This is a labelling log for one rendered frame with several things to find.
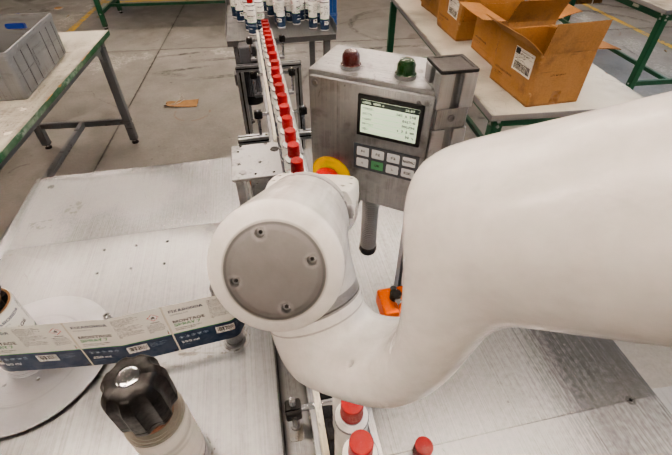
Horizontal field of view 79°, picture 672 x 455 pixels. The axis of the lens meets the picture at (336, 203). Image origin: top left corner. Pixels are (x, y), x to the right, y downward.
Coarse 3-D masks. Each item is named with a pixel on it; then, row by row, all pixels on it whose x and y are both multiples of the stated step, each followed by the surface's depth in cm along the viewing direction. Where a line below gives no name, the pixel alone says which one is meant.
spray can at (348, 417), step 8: (336, 408) 62; (344, 408) 58; (352, 408) 58; (360, 408) 58; (336, 416) 61; (344, 416) 58; (352, 416) 57; (360, 416) 59; (368, 416) 61; (336, 424) 60; (344, 424) 60; (352, 424) 59; (360, 424) 60; (336, 432) 62; (344, 432) 59; (352, 432) 59; (336, 440) 64; (344, 440) 61; (336, 448) 66
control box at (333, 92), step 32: (320, 64) 52; (384, 64) 52; (416, 64) 52; (320, 96) 52; (352, 96) 50; (384, 96) 48; (416, 96) 47; (320, 128) 55; (352, 128) 53; (320, 160) 58; (352, 160) 56; (384, 192) 57
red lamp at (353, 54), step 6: (348, 48) 50; (342, 54) 50; (348, 54) 49; (354, 54) 49; (342, 60) 50; (348, 60) 49; (354, 60) 49; (342, 66) 50; (348, 66) 50; (354, 66) 50; (360, 66) 50
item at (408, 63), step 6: (402, 60) 47; (408, 60) 47; (414, 60) 47; (402, 66) 47; (408, 66) 47; (414, 66) 47; (396, 72) 48; (402, 72) 47; (408, 72) 47; (414, 72) 48; (396, 78) 48; (402, 78) 48; (408, 78) 48; (414, 78) 48
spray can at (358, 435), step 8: (360, 432) 55; (368, 432) 55; (352, 440) 55; (360, 440) 55; (368, 440) 55; (344, 448) 58; (352, 448) 54; (360, 448) 54; (368, 448) 54; (376, 448) 58
